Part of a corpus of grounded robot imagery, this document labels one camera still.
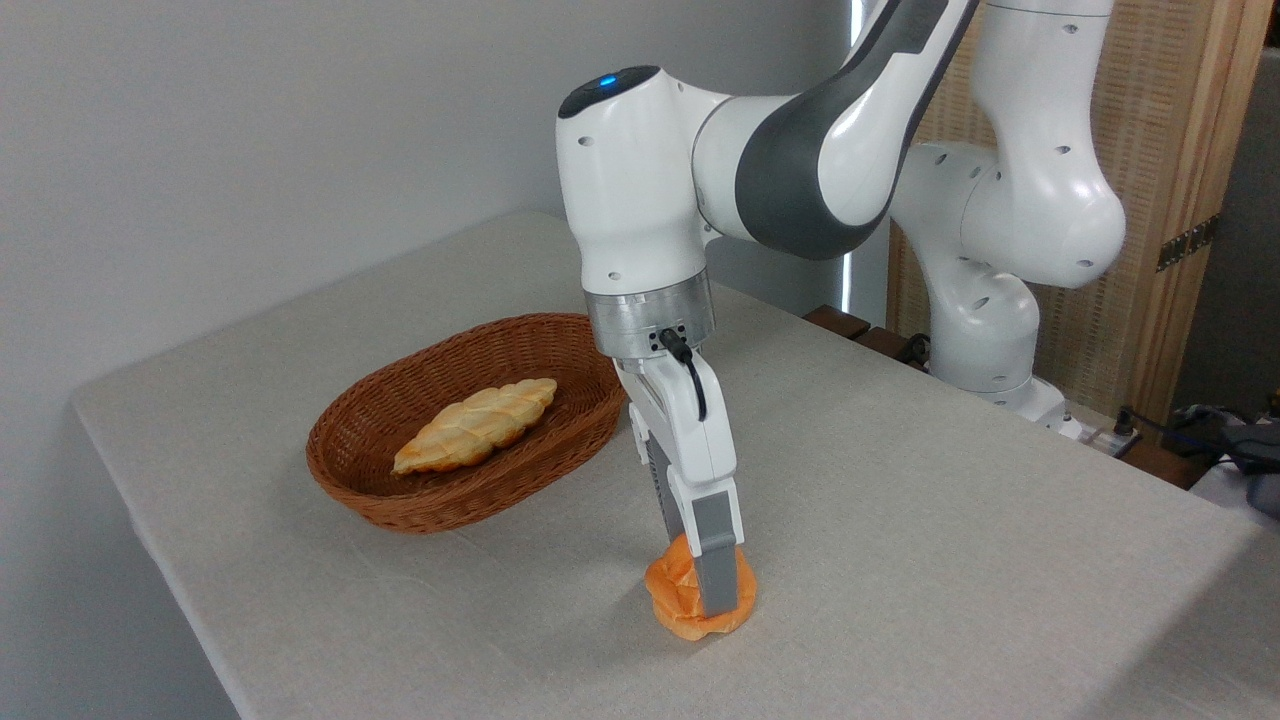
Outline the dark grey device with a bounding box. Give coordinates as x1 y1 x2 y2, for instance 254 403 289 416
1228 415 1280 521

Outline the grey tablecloth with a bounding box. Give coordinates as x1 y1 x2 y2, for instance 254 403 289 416
70 210 1280 720

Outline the brown wicker basket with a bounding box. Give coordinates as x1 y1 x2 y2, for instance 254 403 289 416
306 313 629 534

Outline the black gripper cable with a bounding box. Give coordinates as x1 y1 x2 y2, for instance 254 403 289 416
658 330 708 423

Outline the dark brown wooden block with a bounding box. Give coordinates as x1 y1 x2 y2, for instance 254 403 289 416
805 305 873 342
853 326 931 373

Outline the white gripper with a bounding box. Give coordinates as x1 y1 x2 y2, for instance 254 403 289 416
612 345 743 617

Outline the dark metal hinge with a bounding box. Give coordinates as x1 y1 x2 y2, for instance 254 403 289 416
1157 215 1219 273

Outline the long braided bread loaf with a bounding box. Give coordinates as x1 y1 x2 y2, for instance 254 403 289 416
391 377 559 476

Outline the round orange bread roll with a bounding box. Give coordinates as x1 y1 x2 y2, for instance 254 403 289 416
644 533 758 642

